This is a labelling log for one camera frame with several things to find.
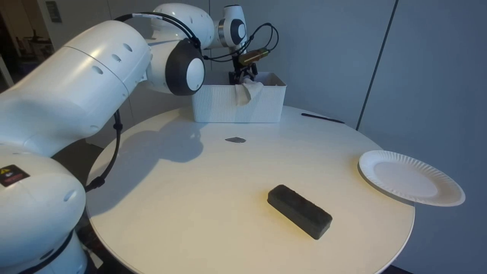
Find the white paper plate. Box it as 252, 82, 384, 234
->
358, 150, 466, 207

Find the white ribbed basket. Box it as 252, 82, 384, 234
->
191, 72, 287, 124

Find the white cloth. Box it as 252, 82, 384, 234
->
234, 78, 264, 107

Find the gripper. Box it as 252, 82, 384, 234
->
228, 57, 260, 85

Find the black pen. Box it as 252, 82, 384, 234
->
301, 113, 345, 124

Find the black eraser block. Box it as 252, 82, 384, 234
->
267, 184, 333, 241

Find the dark wall sign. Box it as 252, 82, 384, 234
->
45, 0, 62, 24

